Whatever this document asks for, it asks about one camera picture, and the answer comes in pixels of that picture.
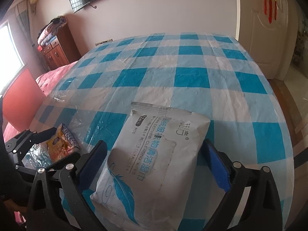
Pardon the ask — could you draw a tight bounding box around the blue orange snack packet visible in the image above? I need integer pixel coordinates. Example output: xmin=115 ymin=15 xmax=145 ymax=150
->
xmin=46 ymin=124 xmax=80 ymax=163

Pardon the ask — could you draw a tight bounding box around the white feather wet-wipes pack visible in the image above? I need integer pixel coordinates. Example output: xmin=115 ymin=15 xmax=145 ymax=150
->
xmin=91 ymin=102 xmax=210 ymax=230

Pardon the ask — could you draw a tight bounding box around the orange plastic trash bucket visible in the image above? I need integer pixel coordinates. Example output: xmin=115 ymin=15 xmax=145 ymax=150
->
xmin=3 ymin=69 xmax=46 ymax=132

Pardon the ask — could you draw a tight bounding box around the person's left hand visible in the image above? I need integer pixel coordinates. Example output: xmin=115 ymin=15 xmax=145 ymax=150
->
xmin=3 ymin=199 xmax=27 ymax=217

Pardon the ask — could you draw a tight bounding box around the pink heart-print bedspread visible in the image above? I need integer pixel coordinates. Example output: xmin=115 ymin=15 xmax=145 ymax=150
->
xmin=1 ymin=64 xmax=73 ymax=230

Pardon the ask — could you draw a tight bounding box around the window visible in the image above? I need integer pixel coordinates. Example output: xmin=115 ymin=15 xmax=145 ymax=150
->
xmin=0 ymin=21 xmax=24 ymax=95

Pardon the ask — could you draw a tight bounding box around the brown wooden cabinet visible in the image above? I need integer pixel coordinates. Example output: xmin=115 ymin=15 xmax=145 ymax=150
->
xmin=40 ymin=25 xmax=81 ymax=70

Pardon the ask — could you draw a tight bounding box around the folded blankets stack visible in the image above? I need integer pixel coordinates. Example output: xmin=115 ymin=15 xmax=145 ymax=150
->
xmin=37 ymin=16 xmax=67 ymax=47

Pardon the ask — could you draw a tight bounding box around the grey patterned curtain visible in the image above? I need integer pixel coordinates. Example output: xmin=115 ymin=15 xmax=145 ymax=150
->
xmin=15 ymin=0 xmax=48 ymax=72

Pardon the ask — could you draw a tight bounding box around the blue white checkered tablecloth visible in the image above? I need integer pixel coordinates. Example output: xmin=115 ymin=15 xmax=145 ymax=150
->
xmin=30 ymin=33 xmax=294 ymax=221

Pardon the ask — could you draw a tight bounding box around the white room door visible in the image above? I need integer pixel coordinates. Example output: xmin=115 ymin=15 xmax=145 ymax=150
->
xmin=235 ymin=0 xmax=299 ymax=80

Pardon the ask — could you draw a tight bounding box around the wall power outlet strip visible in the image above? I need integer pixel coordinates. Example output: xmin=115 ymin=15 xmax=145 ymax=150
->
xmin=95 ymin=39 xmax=113 ymax=46

